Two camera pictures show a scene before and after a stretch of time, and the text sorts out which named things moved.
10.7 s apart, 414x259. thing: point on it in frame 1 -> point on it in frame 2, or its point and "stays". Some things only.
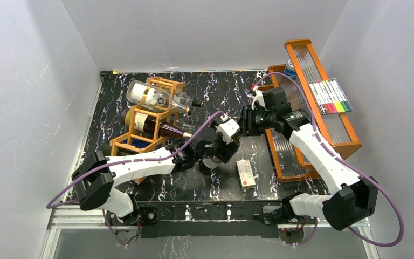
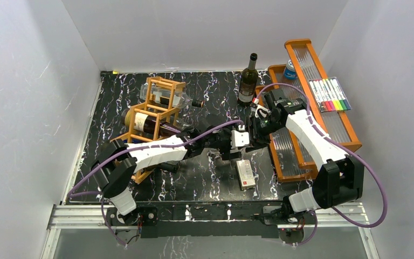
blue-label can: (290, 70) stays
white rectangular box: (246, 177) stays
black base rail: (201, 220) stays
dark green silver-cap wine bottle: (207, 164) -> (248, 83)
